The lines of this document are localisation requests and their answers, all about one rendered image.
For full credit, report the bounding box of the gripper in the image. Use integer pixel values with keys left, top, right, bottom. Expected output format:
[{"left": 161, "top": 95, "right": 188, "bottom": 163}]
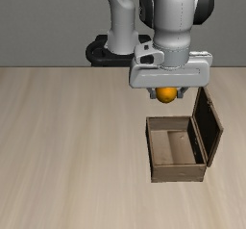
[{"left": 129, "top": 42, "right": 213, "bottom": 100}]

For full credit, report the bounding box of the orange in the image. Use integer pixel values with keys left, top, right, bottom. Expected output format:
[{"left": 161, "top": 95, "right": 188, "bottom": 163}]
[{"left": 155, "top": 87, "right": 179, "bottom": 104}]

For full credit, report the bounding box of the brown wooden box lid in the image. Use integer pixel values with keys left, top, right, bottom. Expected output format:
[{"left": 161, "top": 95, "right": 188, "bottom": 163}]
[{"left": 191, "top": 87, "right": 225, "bottom": 168}]

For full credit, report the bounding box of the brown wooden box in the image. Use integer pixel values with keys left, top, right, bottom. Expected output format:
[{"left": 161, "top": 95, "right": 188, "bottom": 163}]
[{"left": 145, "top": 115, "right": 208, "bottom": 184}]

